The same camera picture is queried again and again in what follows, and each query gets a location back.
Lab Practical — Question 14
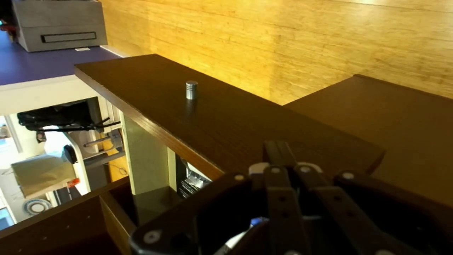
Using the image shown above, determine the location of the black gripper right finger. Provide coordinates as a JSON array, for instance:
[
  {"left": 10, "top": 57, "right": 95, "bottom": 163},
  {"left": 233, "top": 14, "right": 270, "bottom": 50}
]
[{"left": 280, "top": 140, "right": 453, "bottom": 255}]

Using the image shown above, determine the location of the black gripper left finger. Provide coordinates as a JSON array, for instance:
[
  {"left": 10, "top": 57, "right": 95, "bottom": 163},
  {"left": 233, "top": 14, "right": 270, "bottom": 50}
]
[{"left": 129, "top": 140, "right": 308, "bottom": 255}]

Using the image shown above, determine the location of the shiny object inside drawer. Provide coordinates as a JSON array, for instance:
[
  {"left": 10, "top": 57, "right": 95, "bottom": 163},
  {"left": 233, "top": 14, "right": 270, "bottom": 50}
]
[{"left": 180, "top": 162, "right": 212, "bottom": 196}]

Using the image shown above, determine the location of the silver drawer knob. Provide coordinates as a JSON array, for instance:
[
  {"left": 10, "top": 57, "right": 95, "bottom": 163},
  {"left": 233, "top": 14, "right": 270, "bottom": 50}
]
[{"left": 184, "top": 78, "right": 199, "bottom": 102}]

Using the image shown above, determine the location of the brown wooden shelf cabinet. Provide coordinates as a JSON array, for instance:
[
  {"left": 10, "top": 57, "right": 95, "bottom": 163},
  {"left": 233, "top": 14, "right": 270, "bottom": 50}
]
[{"left": 0, "top": 174, "right": 189, "bottom": 255}]

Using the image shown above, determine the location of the black background device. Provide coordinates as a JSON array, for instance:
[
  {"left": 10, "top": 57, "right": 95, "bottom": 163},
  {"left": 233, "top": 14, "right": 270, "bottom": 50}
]
[{"left": 15, "top": 99, "right": 123, "bottom": 135}]

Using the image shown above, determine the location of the tan cardboard sheet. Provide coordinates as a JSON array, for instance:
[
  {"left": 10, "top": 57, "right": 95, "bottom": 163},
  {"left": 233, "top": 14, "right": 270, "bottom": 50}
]
[{"left": 10, "top": 155, "right": 80, "bottom": 200}]

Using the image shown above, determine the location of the round grey floor object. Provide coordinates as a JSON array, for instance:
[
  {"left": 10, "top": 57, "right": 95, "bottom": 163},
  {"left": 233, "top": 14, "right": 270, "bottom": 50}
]
[{"left": 24, "top": 197, "right": 54, "bottom": 217}]

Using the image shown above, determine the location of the grey box with slot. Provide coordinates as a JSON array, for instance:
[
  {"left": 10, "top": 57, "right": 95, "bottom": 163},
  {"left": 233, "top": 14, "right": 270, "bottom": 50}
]
[{"left": 10, "top": 0, "right": 109, "bottom": 54}]

